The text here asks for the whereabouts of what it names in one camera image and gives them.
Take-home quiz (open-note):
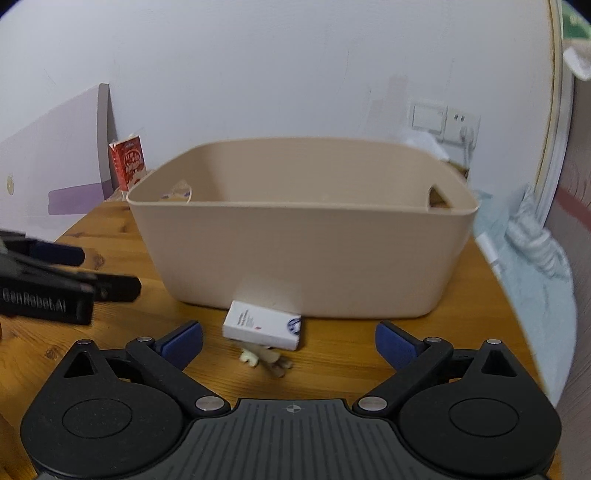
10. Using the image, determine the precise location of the white small medicine box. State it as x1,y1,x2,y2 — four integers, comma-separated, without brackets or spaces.
222,301,301,351

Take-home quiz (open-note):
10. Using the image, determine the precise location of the beige hair clip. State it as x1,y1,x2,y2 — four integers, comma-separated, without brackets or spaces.
238,342,294,378

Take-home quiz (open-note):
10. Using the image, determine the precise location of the purple white board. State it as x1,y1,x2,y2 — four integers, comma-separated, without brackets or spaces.
0,83,113,241

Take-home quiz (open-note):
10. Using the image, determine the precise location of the red white small carton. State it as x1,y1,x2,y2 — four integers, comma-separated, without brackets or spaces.
109,135,147,192

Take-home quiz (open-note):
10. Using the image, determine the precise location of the beige plastic storage basket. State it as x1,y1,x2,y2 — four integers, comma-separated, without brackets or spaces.
127,138,478,319

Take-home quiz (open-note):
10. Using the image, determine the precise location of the gold tissue pack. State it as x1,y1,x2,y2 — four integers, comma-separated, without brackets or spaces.
399,128,478,212

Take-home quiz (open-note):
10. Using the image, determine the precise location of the light blue blanket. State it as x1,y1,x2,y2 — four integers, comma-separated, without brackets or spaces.
473,187,577,405

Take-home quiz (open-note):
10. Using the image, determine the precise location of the green hanging tissue box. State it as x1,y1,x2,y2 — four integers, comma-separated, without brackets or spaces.
561,0,591,82

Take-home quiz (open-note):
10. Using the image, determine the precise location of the white bed headboard frame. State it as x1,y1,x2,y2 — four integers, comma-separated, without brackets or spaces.
535,1,574,224

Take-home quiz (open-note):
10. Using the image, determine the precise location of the white plug with cable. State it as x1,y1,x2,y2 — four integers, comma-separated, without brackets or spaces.
460,126,476,179

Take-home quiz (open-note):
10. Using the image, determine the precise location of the white wall switch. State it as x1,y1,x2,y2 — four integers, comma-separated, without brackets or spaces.
410,100,448,136

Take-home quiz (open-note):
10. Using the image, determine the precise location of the white wall socket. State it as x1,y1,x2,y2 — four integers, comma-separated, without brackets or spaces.
443,107,481,147

